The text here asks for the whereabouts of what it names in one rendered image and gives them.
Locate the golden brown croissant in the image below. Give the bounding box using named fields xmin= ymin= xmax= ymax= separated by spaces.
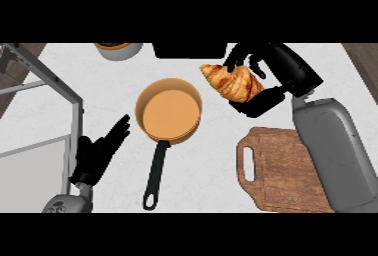
xmin=199 ymin=63 xmax=265 ymax=104

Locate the brown wooden cutting board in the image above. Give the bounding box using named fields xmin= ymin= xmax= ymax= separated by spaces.
xmin=236 ymin=126 xmax=336 ymax=214

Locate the black appliance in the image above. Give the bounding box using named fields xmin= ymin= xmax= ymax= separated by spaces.
xmin=150 ymin=42 xmax=229 ymax=60

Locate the orange pot with black handle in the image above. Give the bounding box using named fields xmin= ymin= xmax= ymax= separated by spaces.
xmin=134 ymin=77 xmax=203 ymax=212

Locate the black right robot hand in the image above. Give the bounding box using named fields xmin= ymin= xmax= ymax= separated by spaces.
xmin=221 ymin=42 xmax=325 ymax=119

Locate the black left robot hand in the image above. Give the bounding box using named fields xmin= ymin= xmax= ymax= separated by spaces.
xmin=68 ymin=114 xmax=133 ymax=187

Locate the grey metal wire rack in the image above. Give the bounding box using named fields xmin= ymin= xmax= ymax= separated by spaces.
xmin=0 ymin=42 xmax=85 ymax=198

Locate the white pot with brown rim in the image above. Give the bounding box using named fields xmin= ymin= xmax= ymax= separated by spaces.
xmin=93 ymin=42 xmax=144 ymax=62

